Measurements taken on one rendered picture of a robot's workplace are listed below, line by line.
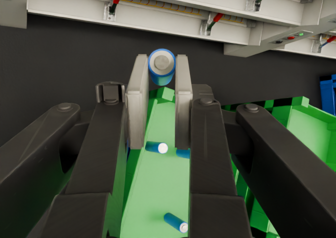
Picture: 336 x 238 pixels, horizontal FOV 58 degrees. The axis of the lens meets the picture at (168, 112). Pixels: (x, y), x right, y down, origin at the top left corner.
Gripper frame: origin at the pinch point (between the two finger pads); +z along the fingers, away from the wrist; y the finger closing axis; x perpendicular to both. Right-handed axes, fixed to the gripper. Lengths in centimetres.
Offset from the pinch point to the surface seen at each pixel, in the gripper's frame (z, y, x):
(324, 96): 96, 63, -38
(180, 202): 29.0, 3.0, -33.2
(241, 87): 83, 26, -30
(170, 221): 24.4, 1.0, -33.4
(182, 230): 21.6, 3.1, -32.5
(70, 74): 62, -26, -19
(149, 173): 29.4, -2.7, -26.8
